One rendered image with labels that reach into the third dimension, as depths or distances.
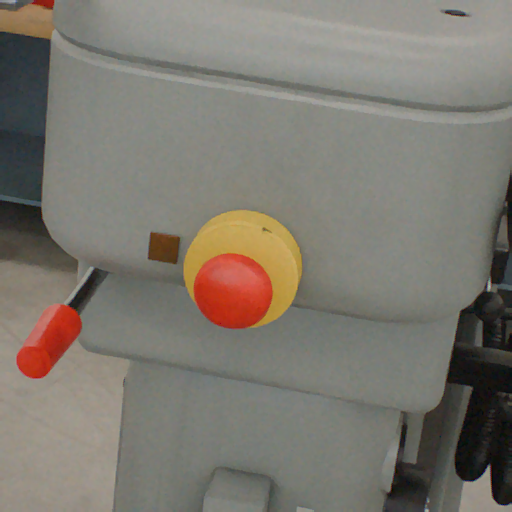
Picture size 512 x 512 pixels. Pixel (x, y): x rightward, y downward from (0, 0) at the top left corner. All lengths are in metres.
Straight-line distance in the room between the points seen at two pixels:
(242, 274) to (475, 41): 0.17
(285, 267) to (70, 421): 3.28
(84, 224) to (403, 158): 0.18
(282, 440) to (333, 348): 0.10
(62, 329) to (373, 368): 0.21
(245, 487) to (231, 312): 0.26
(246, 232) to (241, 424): 0.25
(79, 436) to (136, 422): 2.94
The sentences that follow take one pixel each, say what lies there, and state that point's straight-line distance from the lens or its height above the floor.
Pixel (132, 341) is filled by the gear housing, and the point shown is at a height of 1.65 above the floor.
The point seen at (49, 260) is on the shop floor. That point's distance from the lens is 4.94.
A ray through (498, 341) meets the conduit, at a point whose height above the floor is 1.52.
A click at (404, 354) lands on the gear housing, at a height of 1.68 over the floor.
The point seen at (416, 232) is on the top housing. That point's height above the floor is 1.79.
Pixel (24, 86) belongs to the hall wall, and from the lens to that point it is 5.56.
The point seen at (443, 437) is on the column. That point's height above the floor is 1.34.
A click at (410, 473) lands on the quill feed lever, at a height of 1.49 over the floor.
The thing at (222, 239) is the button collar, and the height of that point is 1.78.
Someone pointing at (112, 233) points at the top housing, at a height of 1.76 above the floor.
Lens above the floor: 2.05
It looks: 23 degrees down
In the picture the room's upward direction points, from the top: 7 degrees clockwise
